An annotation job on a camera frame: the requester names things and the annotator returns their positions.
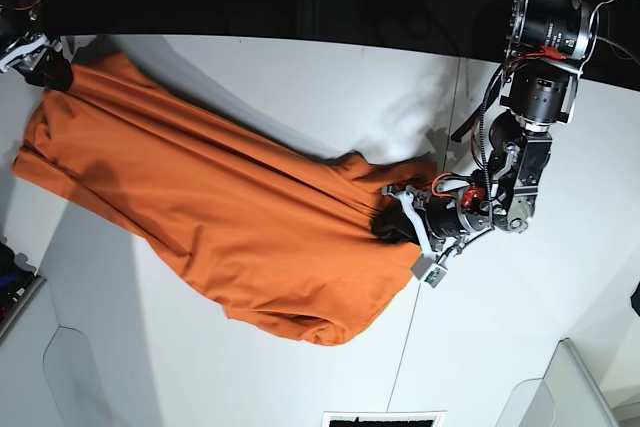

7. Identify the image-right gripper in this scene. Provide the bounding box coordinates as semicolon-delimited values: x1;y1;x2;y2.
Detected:
370;185;494;260

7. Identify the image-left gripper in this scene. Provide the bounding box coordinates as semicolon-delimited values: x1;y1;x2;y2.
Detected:
1;33;73;92

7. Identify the orange t-shirt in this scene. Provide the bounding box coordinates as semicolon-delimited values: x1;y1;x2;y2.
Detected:
11;53;437;346

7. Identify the white black calibration card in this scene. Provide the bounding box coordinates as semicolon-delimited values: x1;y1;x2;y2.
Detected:
321;411;447;427

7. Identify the clutter bin left edge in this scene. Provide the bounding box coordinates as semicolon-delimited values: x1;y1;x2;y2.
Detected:
0;244;36;321

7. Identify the grey panel bottom right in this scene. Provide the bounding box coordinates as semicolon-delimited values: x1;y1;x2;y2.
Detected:
496;338;618;427

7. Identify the grey panel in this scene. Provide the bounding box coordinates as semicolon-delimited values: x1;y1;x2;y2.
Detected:
1;278;112;426
496;338;618;427

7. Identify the grey panel bottom left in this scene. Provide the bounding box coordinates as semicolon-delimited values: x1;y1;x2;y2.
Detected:
1;278;112;426

